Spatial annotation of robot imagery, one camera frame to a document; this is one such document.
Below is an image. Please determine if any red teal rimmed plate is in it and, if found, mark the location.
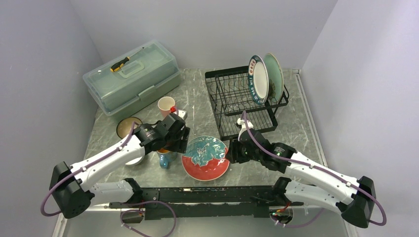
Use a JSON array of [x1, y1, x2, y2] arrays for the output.
[[248, 55, 269, 105]]

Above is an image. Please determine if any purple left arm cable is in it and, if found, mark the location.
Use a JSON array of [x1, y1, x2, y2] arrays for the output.
[[40, 121, 140, 217]]

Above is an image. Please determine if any white ceramic bowl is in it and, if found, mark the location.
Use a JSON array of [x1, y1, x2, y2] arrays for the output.
[[125, 157, 144, 166]]

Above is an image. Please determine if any red teal flower plate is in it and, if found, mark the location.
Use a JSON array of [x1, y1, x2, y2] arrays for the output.
[[181, 135, 230, 181]]

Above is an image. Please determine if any green translucent plastic storage box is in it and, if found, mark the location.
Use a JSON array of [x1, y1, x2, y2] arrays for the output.
[[83, 40, 181, 118]]

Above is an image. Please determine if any yellow black handled screwdriver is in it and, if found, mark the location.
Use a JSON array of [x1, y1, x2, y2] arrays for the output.
[[110, 47, 144, 72]]

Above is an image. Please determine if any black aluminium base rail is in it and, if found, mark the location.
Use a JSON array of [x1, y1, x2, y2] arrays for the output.
[[59, 186, 305, 226]]

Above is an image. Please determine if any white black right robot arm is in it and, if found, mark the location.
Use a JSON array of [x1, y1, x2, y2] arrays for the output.
[[226, 129, 376, 228]]

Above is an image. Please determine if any blue mug orange inside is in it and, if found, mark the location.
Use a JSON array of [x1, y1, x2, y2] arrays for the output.
[[157, 149, 178, 169]]

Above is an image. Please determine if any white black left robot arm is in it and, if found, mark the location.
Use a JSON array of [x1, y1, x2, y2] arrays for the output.
[[47, 110, 190, 219]]

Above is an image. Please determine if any black wire dish rack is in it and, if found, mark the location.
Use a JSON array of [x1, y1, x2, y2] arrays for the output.
[[205, 66, 289, 141]]

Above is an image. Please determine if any brown glazed bowl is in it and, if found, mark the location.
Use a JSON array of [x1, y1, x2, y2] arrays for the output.
[[116, 117, 142, 139]]

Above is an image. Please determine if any pink ceramic mug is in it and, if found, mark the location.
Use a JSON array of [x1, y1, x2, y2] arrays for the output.
[[157, 96, 175, 118]]

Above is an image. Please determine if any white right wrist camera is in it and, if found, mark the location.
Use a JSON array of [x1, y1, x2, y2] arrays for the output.
[[236, 118, 253, 141]]

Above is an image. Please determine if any light blue flower plate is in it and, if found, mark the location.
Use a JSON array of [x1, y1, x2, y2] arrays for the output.
[[263, 53, 284, 103]]

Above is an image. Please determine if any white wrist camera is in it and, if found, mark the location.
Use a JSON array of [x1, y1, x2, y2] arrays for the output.
[[170, 106, 188, 120], [236, 118, 253, 141]]

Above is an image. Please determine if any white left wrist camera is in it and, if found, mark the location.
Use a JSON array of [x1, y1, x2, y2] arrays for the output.
[[170, 106, 188, 120]]

